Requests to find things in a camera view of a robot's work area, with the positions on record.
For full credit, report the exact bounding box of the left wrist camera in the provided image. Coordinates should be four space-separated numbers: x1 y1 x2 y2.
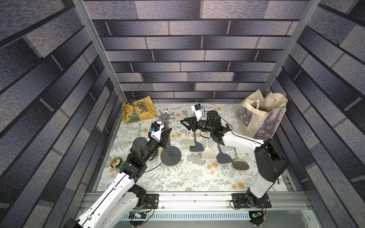
148 121 163 142

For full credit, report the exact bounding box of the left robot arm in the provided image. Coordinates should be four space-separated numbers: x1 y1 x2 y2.
63 122 172 228

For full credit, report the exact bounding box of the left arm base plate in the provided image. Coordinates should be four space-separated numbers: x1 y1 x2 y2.
136 194 159 210

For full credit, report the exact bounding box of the green handle grey spoon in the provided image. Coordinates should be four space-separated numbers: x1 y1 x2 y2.
232 148 250 171

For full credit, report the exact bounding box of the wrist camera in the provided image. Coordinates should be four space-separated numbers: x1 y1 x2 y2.
191 104 205 121
148 121 163 142

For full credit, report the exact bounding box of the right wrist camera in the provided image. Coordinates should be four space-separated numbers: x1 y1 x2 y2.
191 104 205 121

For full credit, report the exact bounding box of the left circuit board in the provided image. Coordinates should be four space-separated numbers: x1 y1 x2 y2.
128 211 147 220

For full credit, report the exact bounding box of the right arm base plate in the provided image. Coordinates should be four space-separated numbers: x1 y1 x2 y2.
231 193 272 209

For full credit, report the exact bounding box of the green handle cream utensil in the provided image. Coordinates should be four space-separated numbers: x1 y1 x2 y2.
181 129 195 146

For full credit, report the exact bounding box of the grey utensil rack stand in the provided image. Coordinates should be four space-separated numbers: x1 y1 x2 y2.
156 110 182 166

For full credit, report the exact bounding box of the circuit board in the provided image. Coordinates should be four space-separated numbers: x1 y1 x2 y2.
249 211 265 227
128 211 147 220

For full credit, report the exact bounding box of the green drink can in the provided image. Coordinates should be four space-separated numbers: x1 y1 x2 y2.
110 157 123 172

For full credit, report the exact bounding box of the right circuit board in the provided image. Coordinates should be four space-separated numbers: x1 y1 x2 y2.
249 211 265 227

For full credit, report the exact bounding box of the yellow chips bag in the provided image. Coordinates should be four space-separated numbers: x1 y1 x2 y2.
122 96 157 124

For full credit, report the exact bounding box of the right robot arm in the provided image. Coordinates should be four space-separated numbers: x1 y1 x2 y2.
180 110 288 208

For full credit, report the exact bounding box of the green handle grey turner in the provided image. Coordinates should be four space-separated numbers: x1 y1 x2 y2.
216 143 232 164

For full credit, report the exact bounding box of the wooden handle white spatula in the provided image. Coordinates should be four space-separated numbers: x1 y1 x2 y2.
201 138 216 160

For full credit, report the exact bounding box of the canvas tote bag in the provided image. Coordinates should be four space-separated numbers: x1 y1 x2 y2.
234 90 288 141

